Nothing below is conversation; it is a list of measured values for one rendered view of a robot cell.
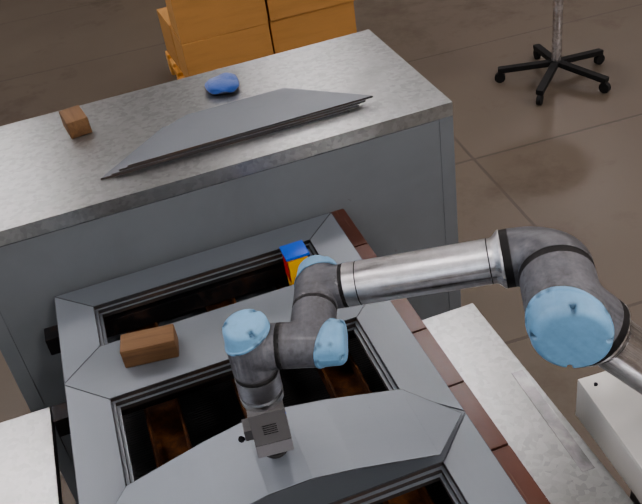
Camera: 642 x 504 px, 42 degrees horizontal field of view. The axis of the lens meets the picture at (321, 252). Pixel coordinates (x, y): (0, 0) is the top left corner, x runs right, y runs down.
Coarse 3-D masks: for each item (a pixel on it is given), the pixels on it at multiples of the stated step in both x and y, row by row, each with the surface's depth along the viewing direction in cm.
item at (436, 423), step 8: (408, 392) 163; (408, 400) 161; (416, 400) 161; (424, 400) 161; (416, 408) 159; (424, 408) 159; (432, 408) 159; (440, 408) 160; (424, 416) 157; (432, 416) 158; (440, 416) 158; (424, 424) 155; (432, 424) 156; (440, 424) 156; (448, 424) 156; (432, 432) 154; (440, 432) 154; (448, 432) 154; (432, 440) 152; (440, 440) 152; (440, 448) 150
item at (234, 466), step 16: (224, 432) 153; (240, 432) 152; (208, 448) 152; (224, 448) 151; (240, 448) 149; (224, 464) 148; (240, 464) 147; (256, 464) 146; (224, 480) 145; (240, 480) 144; (256, 480) 143; (224, 496) 143; (240, 496) 142; (256, 496) 140
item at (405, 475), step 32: (256, 256) 209; (160, 288) 205; (192, 288) 206; (96, 320) 198; (352, 320) 186; (160, 384) 178; (192, 384) 179; (384, 384) 172; (128, 448) 167; (448, 448) 153; (128, 480) 158; (320, 480) 151; (352, 480) 150; (384, 480) 149; (416, 480) 150; (448, 480) 148
